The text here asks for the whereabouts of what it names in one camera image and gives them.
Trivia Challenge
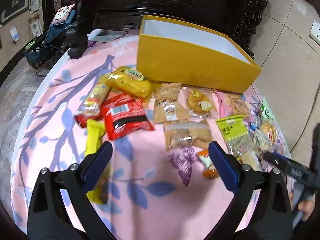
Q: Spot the person's hand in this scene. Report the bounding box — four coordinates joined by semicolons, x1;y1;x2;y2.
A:
298;194;316;222

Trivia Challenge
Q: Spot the clear small cake packet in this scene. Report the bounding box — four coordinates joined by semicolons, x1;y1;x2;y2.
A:
249;122;274;156

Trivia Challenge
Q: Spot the green seed snack packet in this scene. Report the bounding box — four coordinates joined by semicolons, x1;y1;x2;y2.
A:
216;115;261;171

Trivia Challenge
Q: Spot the green leaf small packet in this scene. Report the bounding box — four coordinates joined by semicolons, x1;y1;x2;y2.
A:
260;98;274;122

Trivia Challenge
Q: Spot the orange small snack packet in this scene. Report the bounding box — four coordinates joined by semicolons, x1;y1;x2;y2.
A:
196;150;219;179

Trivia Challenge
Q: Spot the long yellow snack bar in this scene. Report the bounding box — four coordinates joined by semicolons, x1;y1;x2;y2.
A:
84;119;108;205

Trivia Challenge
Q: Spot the pink leaf-pattern tablecloth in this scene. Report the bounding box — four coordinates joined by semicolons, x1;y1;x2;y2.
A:
11;36;234;239

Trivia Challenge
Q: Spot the red wafer packet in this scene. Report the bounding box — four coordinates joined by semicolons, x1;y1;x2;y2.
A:
74;93;135;128

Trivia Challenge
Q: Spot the yellow clear cracker packet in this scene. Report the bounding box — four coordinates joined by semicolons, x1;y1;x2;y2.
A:
78;82;110;116

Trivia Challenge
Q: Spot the clear bread bun packet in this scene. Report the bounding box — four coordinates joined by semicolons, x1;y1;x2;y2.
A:
182;87;219;119

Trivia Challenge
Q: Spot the red black snack packet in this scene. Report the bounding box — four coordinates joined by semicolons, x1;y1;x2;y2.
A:
103;100;155;140

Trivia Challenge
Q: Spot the clear brown biscuit packet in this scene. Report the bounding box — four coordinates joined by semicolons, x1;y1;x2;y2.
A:
163;120;213;150

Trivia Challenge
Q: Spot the brown paper snack packet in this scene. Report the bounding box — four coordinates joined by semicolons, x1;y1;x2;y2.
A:
153;83;190;124

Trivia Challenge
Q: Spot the yellow cake packet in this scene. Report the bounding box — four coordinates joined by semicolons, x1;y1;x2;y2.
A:
108;66;152;98

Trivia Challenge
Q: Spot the blue folding lounge chair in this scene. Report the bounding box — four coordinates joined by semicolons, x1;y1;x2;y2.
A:
23;9;76;77

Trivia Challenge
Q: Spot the dark carved wooden furniture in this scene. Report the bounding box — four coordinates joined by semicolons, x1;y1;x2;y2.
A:
66;0;268;59

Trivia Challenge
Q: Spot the yellow cardboard box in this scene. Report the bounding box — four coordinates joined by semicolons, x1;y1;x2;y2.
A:
137;15;261;94

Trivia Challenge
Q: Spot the white paper sheet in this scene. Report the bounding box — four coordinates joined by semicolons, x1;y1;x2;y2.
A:
87;29;128;42

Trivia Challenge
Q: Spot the pink cartoon cushion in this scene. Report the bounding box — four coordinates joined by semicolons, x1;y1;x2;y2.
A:
51;4;75;25

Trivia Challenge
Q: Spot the blue white wall notice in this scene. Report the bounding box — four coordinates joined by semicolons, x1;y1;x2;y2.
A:
10;25;20;43

